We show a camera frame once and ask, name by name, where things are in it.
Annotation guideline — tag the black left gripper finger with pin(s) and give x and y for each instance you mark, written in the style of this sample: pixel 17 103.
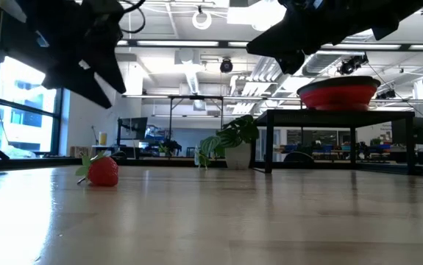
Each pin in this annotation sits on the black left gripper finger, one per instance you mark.
pixel 82 90
pixel 106 59

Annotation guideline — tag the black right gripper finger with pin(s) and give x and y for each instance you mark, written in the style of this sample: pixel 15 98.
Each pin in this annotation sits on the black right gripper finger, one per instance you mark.
pixel 284 40

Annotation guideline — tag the red collapsible bowl grey rim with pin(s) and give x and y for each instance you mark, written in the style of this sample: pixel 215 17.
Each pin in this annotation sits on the red collapsible bowl grey rim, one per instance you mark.
pixel 338 97

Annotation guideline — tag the small red strawberry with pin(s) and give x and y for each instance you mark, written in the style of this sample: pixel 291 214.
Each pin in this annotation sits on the small red strawberry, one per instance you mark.
pixel 103 172

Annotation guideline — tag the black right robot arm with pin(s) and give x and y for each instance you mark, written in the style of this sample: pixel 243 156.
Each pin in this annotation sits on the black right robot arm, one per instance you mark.
pixel 398 14

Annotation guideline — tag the black ceiling spotlight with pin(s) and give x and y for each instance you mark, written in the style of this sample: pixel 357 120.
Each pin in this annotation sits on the black ceiling spotlight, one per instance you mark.
pixel 226 65
pixel 385 94
pixel 351 64

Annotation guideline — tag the yellow cylindrical container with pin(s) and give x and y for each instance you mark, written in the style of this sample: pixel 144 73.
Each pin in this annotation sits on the yellow cylindrical container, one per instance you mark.
pixel 102 138

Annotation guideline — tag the black computer monitor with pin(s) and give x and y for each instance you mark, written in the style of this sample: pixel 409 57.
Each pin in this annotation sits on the black computer monitor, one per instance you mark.
pixel 422 130
pixel 134 127

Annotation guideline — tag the long ceiling light strip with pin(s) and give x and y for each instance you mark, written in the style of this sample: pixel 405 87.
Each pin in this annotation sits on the long ceiling light strip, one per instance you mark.
pixel 178 43

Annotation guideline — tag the black perforated metal stand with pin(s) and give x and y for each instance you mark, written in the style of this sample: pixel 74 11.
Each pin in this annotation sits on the black perforated metal stand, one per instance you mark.
pixel 336 118

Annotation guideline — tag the striped-leaf plant in white pot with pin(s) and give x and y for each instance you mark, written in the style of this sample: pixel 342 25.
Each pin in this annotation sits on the striped-leaf plant in white pot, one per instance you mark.
pixel 238 132

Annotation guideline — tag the dark background potted plant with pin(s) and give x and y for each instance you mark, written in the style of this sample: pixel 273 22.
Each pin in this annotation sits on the dark background potted plant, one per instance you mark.
pixel 170 145

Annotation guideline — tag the black office chair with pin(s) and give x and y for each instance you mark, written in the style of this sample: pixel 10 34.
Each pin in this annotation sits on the black office chair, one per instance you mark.
pixel 298 157

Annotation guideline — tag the silver ceiling air duct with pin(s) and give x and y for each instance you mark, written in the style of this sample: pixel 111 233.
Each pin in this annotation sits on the silver ceiling air duct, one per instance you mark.
pixel 321 62

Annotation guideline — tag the black metal rack frame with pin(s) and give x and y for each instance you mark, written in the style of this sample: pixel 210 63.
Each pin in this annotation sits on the black metal rack frame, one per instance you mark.
pixel 196 97

